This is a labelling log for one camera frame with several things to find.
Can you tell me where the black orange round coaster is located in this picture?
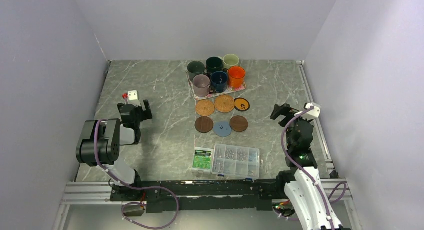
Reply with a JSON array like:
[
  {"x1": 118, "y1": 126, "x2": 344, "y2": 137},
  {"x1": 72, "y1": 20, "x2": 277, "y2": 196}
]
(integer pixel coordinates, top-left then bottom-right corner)
[{"x1": 234, "y1": 97, "x2": 251, "y2": 112}]

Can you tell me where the dark wood coaster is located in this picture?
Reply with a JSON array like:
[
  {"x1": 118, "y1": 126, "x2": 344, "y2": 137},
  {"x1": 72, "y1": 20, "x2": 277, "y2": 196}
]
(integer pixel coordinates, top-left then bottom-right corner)
[
  {"x1": 229, "y1": 115, "x2": 249, "y2": 132},
  {"x1": 194, "y1": 116, "x2": 214, "y2": 133}
]

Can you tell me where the blue smiley coaster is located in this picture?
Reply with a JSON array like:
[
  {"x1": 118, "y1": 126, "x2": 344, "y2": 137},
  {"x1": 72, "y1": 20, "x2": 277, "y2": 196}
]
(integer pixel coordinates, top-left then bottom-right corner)
[{"x1": 213, "y1": 121, "x2": 232, "y2": 137}]

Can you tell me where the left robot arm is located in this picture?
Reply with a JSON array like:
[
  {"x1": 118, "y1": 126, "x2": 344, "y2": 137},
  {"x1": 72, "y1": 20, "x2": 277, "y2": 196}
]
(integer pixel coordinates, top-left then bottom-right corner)
[{"x1": 76, "y1": 99, "x2": 153, "y2": 200}]

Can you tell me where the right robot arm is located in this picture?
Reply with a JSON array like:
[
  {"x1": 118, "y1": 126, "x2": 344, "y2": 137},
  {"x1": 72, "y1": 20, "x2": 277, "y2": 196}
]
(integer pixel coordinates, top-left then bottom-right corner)
[{"x1": 270, "y1": 103, "x2": 345, "y2": 230}]

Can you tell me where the floral tray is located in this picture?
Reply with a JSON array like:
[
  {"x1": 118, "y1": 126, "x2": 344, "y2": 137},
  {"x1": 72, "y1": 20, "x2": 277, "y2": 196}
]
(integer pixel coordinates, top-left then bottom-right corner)
[{"x1": 185, "y1": 71, "x2": 247, "y2": 101}]

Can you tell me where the orange mug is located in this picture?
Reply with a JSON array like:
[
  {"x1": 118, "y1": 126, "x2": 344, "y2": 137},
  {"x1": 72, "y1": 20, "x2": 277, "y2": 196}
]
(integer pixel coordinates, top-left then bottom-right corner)
[{"x1": 227, "y1": 66, "x2": 246, "y2": 88}]

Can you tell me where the lilac mug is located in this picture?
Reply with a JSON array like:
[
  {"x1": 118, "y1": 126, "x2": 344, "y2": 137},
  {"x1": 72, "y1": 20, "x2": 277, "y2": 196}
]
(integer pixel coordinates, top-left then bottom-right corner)
[{"x1": 192, "y1": 74, "x2": 212, "y2": 98}]

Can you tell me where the grey mug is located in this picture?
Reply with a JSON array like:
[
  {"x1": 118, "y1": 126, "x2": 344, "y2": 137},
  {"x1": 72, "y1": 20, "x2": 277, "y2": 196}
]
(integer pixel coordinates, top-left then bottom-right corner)
[{"x1": 187, "y1": 61, "x2": 206, "y2": 81}]

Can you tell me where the green label small box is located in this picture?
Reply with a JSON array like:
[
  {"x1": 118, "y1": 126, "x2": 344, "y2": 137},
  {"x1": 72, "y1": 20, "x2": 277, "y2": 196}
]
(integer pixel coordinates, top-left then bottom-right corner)
[{"x1": 191, "y1": 147, "x2": 214, "y2": 174}]

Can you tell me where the navy blue mug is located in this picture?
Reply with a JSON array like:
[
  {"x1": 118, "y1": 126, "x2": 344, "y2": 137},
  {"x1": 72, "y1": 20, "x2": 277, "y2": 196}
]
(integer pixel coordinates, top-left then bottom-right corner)
[{"x1": 210, "y1": 71, "x2": 229, "y2": 93}]

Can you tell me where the cream mug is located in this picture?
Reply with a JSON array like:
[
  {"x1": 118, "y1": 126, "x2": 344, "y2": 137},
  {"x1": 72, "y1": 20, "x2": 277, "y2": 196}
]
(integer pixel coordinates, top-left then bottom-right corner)
[{"x1": 221, "y1": 54, "x2": 240, "y2": 69}]

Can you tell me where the clear plastic screw organizer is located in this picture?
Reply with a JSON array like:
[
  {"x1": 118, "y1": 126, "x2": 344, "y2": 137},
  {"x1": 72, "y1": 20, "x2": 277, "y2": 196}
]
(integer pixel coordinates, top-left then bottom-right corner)
[{"x1": 211, "y1": 143, "x2": 261, "y2": 179}]

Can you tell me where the dark green mug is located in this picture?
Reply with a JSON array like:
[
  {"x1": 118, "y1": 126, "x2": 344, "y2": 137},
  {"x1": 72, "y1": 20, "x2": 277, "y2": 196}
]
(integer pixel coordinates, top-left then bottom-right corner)
[{"x1": 205, "y1": 56, "x2": 224, "y2": 74}]

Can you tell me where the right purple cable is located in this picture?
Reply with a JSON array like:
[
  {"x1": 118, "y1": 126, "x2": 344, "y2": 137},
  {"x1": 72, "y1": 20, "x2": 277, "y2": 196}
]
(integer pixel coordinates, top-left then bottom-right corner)
[{"x1": 273, "y1": 106, "x2": 347, "y2": 230}]

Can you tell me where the purple cable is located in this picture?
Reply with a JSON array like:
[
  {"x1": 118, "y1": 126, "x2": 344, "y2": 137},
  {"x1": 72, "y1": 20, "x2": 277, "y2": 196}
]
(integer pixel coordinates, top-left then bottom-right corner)
[
  {"x1": 273, "y1": 106, "x2": 347, "y2": 230},
  {"x1": 94, "y1": 119, "x2": 180, "y2": 230}
]

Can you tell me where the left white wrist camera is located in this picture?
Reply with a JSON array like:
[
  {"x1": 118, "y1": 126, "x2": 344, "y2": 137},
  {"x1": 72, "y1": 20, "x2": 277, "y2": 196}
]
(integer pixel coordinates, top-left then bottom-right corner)
[{"x1": 122, "y1": 90, "x2": 140, "y2": 103}]

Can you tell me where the right side aluminium rail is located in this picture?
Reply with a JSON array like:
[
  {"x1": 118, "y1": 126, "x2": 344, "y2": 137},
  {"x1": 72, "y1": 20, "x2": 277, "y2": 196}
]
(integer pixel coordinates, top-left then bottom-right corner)
[{"x1": 296, "y1": 60, "x2": 339, "y2": 179}]

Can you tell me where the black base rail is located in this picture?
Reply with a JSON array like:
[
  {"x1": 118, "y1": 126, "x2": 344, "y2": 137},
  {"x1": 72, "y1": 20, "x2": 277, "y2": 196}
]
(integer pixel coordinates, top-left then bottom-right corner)
[{"x1": 110, "y1": 179, "x2": 287, "y2": 213}]

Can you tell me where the aluminium frame rail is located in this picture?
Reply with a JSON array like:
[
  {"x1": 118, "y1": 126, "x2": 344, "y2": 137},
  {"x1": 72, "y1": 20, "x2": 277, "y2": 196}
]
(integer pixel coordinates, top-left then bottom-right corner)
[{"x1": 52, "y1": 179, "x2": 357, "y2": 230}]

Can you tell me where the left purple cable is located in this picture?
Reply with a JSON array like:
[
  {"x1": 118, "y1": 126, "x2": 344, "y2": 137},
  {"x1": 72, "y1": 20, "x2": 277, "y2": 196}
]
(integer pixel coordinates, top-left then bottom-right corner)
[{"x1": 94, "y1": 119, "x2": 180, "y2": 230}]

